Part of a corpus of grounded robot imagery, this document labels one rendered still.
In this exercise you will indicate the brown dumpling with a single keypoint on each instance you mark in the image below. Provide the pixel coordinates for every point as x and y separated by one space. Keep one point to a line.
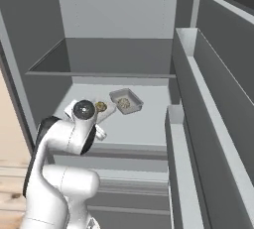
101 106
124 103

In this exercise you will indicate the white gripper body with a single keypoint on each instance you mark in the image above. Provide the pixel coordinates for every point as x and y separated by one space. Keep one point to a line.
101 134

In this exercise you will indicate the grey tupperware container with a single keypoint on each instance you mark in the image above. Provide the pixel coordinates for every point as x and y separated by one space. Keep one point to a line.
132 98

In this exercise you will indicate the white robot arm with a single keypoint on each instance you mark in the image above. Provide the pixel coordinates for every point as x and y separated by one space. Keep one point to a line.
63 186

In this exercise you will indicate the grey fridge shelf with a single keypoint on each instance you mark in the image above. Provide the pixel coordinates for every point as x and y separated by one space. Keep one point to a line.
109 73

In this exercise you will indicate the grey fridge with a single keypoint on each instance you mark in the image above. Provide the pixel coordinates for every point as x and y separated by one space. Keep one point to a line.
119 15

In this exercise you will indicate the grey fridge door bin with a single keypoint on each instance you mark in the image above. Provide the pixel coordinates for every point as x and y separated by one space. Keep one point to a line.
185 180
211 114

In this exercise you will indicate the grey fridge door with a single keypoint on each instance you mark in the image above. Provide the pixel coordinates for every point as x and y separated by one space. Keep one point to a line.
225 74

